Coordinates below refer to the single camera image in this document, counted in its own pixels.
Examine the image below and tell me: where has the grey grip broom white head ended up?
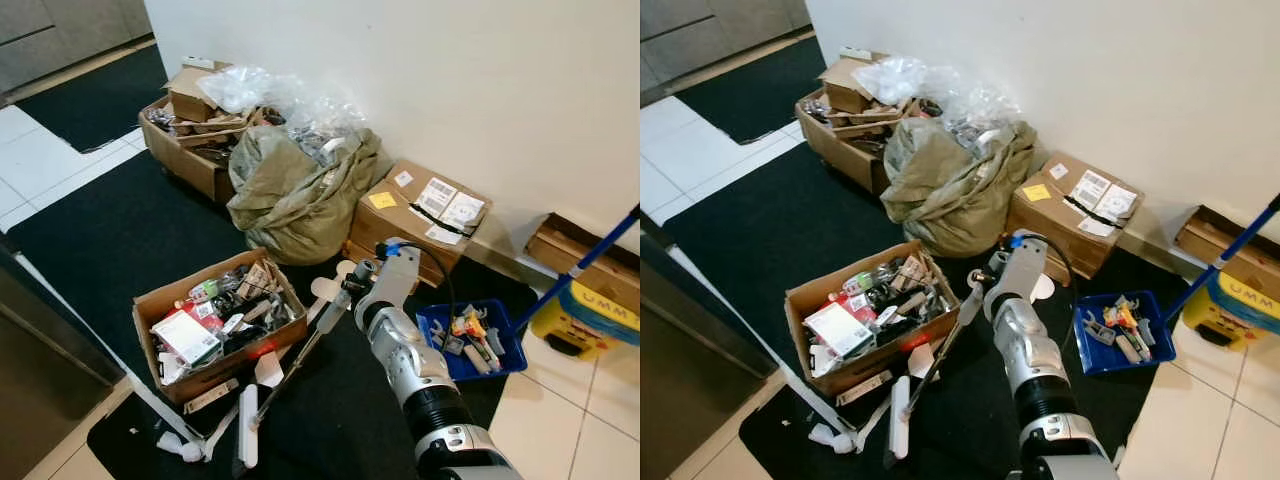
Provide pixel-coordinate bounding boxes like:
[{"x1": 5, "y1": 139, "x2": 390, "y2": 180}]
[
  {"x1": 885, "y1": 262, "x2": 1001, "y2": 471},
  {"x1": 232, "y1": 260, "x2": 375, "y2": 476}
]

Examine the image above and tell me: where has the large dark floor carpet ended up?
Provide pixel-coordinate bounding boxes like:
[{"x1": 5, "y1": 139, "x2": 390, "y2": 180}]
[
  {"x1": 5, "y1": 150, "x2": 546, "y2": 480},
  {"x1": 662, "y1": 140, "x2": 1196, "y2": 480}
]

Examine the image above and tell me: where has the black rubber floor mat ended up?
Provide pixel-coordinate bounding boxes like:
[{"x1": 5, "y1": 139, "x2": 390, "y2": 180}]
[
  {"x1": 738, "y1": 385, "x2": 891, "y2": 480},
  {"x1": 85, "y1": 395, "x2": 241, "y2": 480}
]

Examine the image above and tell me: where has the dark floor rug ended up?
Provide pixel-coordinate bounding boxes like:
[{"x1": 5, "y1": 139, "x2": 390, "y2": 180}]
[
  {"x1": 672, "y1": 35, "x2": 831, "y2": 146},
  {"x1": 15, "y1": 42, "x2": 171, "y2": 153}
]

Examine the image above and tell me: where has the brown box with shipping labels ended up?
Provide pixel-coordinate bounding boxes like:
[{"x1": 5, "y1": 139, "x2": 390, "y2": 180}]
[
  {"x1": 345, "y1": 160, "x2": 493, "y2": 291},
  {"x1": 1003, "y1": 152, "x2": 1146, "y2": 283}
]

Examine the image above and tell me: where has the olive woven sack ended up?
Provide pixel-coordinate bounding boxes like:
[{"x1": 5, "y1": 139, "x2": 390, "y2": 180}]
[
  {"x1": 880, "y1": 118, "x2": 1041, "y2": 259},
  {"x1": 227, "y1": 125, "x2": 386, "y2": 266}
]

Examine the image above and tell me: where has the open cardboard box red print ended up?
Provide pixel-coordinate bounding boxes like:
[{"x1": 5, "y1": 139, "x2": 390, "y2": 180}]
[
  {"x1": 785, "y1": 240, "x2": 963, "y2": 398},
  {"x1": 133, "y1": 247, "x2": 309, "y2": 406}
]

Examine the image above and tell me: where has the white carton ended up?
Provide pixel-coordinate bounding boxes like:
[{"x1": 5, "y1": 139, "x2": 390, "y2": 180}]
[
  {"x1": 803, "y1": 300, "x2": 876, "y2": 359},
  {"x1": 150, "y1": 308, "x2": 223, "y2": 366}
]

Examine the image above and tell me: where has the white plastic stick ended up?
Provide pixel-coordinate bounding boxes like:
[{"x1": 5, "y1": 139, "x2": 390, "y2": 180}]
[
  {"x1": 185, "y1": 378, "x2": 241, "y2": 413},
  {"x1": 838, "y1": 370, "x2": 893, "y2": 406}
]

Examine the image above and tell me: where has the flat open cardboard box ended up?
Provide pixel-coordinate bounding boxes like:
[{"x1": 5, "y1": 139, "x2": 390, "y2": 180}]
[
  {"x1": 1175, "y1": 205, "x2": 1280, "y2": 301},
  {"x1": 525, "y1": 212, "x2": 641, "y2": 316}
]

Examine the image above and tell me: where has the large cardboard box of scrap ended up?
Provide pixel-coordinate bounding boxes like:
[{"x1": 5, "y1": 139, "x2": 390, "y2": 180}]
[
  {"x1": 138, "y1": 95, "x2": 266, "y2": 206},
  {"x1": 795, "y1": 88, "x2": 921, "y2": 196}
]

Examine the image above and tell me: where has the clear plastic bag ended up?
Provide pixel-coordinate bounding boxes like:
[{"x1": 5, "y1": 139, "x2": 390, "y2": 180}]
[
  {"x1": 195, "y1": 65, "x2": 371, "y2": 166},
  {"x1": 852, "y1": 57, "x2": 1026, "y2": 156}
]

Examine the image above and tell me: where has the small cardboard box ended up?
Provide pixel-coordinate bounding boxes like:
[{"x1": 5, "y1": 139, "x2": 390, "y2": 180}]
[
  {"x1": 165, "y1": 62, "x2": 233, "y2": 123},
  {"x1": 820, "y1": 55, "x2": 889, "y2": 114}
]

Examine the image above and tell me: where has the yellow and blue bucket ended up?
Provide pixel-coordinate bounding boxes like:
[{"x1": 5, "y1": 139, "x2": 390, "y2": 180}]
[
  {"x1": 1180, "y1": 272, "x2": 1280, "y2": 351},
  {"x1": 528, "y1": 282, "x2": 641, "y2": 361}
]

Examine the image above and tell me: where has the grey kitchen cabinet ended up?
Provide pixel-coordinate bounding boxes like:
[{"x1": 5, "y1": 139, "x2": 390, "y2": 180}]
[
  {"x1": 640, "y1": 0, "x2": 813, "y2": 96},
  {"x1": 0, "y1": 0, "x2": 156, "y2": 96}
]

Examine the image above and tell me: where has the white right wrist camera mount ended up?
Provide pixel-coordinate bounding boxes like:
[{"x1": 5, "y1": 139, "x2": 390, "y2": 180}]
[
  {"x1": 378, "y1": 240, "x2": 421, "y2": 311},
  {"x1": 1005, "y1": 235, "x2": 1049, "y2": 301}
]

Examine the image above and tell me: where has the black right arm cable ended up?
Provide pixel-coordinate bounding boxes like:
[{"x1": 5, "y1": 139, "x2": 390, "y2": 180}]
[
  {"x1": 1020, "y1": 232, "x2": 1081, "y2": 311},
  {"x1": 395, "y1": 240, "x2": 456, "y2": 331}
]

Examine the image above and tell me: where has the blue mop handle black grip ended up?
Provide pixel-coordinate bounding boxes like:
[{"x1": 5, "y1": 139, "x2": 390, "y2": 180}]
[
  {"x1": 1165, "y1": 195, "x2": 1280, "y2": 321},
  {"x1": 512, "y1": 205, "x2": 641, "y2": 331}
]

